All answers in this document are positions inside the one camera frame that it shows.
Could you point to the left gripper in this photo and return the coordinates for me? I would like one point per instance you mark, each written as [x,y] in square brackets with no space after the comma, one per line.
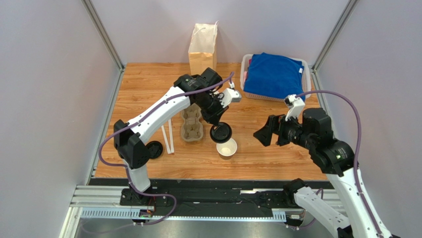
[213,118]

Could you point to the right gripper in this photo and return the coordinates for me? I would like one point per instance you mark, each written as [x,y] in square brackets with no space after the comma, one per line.
[282,131]

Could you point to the black cup lid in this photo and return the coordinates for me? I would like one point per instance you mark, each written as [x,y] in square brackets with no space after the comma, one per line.
[224,135]
[155,149]

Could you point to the grey pulp cup carrier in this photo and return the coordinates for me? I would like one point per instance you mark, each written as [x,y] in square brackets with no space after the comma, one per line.
[192,129]

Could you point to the brown paper bag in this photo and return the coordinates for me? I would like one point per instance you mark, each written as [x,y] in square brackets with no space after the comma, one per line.
[202,49]

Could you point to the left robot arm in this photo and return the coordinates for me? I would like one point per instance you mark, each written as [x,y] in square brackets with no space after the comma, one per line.
[130,138]

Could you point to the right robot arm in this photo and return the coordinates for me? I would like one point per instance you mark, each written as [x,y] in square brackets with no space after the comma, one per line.
[335,158]

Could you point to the white wrapped straw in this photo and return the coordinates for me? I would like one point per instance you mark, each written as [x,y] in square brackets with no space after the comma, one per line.
[171,146]
[165,140]

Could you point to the blue folded towel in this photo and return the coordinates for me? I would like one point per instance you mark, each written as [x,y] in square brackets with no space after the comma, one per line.
[274,76]

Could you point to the white plastic basket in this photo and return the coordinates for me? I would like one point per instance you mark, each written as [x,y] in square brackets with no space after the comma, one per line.
[306,78]

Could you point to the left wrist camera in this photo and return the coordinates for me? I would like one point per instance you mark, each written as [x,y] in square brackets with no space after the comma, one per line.
[229,96]

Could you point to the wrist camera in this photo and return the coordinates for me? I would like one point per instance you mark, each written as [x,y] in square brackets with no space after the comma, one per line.
[229,96]
[295,105]

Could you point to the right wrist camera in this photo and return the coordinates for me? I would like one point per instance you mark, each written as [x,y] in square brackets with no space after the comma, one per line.
[295,105]

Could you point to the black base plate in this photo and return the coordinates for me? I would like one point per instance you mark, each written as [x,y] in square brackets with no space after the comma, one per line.
[206,198]

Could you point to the aluminium frame rail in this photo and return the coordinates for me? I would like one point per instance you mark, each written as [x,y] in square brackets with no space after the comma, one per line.
[102,203]

